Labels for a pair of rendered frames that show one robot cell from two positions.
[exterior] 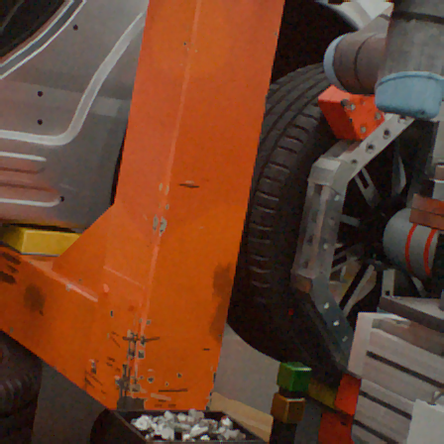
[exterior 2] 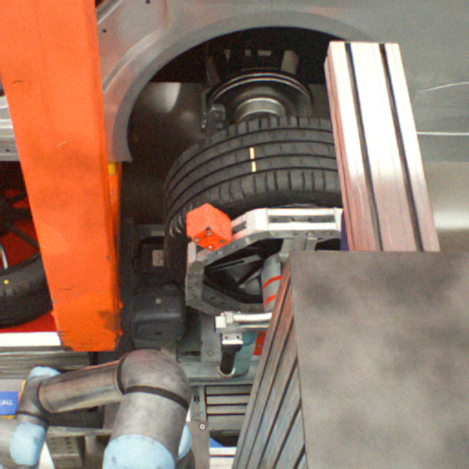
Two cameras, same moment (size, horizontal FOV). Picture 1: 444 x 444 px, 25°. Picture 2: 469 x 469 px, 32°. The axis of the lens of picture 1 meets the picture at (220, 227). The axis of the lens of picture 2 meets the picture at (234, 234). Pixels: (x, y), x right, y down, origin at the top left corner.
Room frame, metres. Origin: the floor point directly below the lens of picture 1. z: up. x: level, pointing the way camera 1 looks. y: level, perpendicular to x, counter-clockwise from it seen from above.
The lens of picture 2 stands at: (0.88, -0.70, 2.78)
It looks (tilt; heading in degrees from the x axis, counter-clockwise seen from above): 57 degrees down; 24
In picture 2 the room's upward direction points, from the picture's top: 9 degrees clockwise
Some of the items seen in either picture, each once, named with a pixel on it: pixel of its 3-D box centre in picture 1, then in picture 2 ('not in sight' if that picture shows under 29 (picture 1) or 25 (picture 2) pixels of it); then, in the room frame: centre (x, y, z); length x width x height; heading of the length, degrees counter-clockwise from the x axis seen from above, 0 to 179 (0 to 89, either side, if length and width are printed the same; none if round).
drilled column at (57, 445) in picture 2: not in sight; (63, 432); (1.44, 0.03, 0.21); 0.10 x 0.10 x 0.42; 35
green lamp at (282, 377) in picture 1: (293, 377); not in sight; (1.57, -0.16, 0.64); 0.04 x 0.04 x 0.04; 35
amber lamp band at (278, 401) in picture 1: (287, 407); not in sight; (1.57, -0.16, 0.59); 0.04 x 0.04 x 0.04; 35
